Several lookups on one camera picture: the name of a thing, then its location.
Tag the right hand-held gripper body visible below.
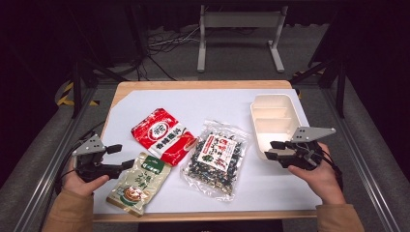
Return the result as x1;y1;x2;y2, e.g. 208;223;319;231
279;126;337;171

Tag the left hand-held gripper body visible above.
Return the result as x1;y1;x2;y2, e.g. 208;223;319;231
72;133;126;184

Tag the green and beige seasoning packet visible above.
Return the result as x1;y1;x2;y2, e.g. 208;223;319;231
105;151;173;218

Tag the white compartment box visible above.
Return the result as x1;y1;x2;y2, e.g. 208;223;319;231
249;93;308;161

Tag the red and white seasoning packet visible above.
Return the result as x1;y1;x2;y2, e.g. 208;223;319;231
131;107;198;167

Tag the clear packet of dark seaweed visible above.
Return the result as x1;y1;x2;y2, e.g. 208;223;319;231
180;119;252;203

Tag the person's left hand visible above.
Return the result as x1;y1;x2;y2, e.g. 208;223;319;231
62;158;111;198

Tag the person's right hand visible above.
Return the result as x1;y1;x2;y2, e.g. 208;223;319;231
287;142;348;206

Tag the black tripod stand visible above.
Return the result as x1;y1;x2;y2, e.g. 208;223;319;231
289;57;348;119
69;57;131;119

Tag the yellow and black hazard tape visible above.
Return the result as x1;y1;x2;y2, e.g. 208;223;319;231
56;80;101;107

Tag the white paper sheet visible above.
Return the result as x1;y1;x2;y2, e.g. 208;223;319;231
93;88;324;215

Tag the grey metal stand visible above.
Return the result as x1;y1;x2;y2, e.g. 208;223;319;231
196;4;290;74

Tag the left hand-held gripper black cable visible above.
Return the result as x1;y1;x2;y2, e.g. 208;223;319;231
53;120;107;195

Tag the hand-held gripper black cable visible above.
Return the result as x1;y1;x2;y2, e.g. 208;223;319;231
53;120;107;195
318;146;345;191

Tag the right hand-held gripper black cable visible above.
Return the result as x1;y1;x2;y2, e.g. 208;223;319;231
318;146;345;191

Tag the aluminium rail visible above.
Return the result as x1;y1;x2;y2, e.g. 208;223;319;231
321;86;402;232
13;86;99;232

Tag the bundle of floor cables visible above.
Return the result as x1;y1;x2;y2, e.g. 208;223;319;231
145;24;203;55

